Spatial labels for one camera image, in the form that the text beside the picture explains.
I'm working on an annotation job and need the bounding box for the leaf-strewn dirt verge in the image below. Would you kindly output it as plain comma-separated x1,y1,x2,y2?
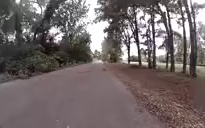
105,62,205,128

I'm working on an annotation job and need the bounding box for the grey asphalt road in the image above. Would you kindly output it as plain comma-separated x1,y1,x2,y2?
0,61,168,128

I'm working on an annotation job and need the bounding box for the wood of trees and bushes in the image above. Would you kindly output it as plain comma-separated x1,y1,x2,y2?
0,0,95,83

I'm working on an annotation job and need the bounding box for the pale grass field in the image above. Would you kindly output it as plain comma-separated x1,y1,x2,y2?
129,61,205,80

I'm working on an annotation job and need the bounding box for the row of trees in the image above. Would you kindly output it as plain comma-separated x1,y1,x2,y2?
95,0,205,79

